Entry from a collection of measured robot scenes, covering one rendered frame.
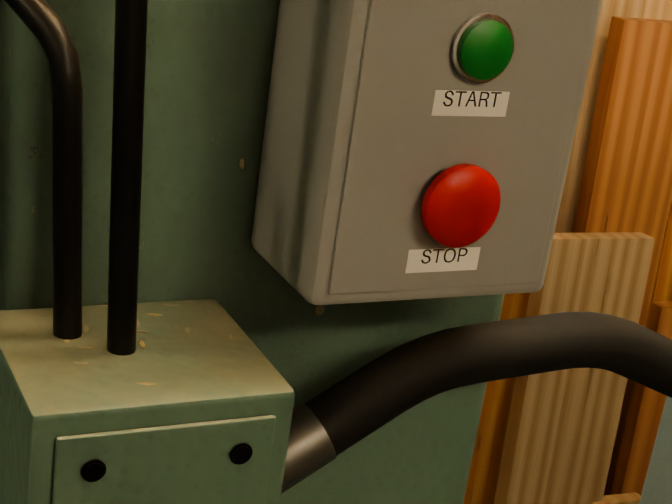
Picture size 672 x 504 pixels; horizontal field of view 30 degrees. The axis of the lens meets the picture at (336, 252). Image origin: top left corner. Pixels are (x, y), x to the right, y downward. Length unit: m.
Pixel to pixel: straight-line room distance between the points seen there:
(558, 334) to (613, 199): 1.53
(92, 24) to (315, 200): 0.10
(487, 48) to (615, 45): 1.57
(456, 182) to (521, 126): 0.04
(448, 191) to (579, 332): 0.12
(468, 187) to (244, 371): 0.10
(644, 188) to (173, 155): 1.66
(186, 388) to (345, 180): 0.09
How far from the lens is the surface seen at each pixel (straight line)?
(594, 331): 0.54
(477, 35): 0.42
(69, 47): 0.42
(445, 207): 0.43
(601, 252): 1.93
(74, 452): 0.40
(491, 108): 0.44
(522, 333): 0.52
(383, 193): 0.43
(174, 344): 0.45
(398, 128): 0.42
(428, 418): 0.57
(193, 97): 0.46
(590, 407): 2.03
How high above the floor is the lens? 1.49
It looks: 20 degrees down
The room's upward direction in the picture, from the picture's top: 8 degrees clockwise
